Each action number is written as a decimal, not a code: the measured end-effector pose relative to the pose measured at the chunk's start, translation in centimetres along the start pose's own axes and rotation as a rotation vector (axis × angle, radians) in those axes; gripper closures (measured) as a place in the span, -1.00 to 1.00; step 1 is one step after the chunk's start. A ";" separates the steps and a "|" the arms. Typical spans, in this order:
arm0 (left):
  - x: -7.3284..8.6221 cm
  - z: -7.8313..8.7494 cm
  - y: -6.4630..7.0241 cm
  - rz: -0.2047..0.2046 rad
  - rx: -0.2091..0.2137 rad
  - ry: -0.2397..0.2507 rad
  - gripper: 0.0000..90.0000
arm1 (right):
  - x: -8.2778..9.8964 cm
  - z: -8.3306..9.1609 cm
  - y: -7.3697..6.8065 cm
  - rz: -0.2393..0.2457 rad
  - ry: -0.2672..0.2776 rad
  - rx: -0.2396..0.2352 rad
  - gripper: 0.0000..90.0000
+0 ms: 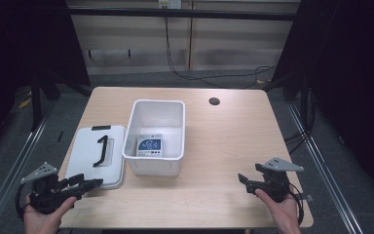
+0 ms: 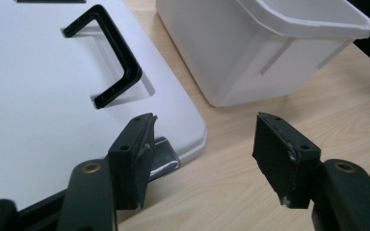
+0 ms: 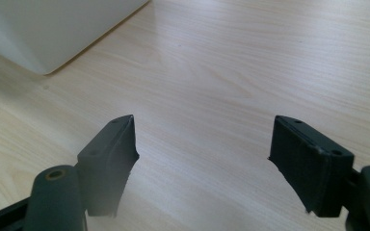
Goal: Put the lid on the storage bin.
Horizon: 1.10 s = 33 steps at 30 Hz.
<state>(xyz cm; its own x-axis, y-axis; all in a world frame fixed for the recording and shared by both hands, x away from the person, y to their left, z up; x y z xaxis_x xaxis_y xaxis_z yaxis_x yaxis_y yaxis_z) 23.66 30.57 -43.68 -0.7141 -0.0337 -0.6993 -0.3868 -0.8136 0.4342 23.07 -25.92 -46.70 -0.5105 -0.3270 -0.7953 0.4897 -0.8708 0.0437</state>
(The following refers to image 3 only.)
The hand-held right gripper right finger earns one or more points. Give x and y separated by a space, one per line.
308 166

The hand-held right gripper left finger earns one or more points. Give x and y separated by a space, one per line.
106 166

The white box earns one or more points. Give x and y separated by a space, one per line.
51 29

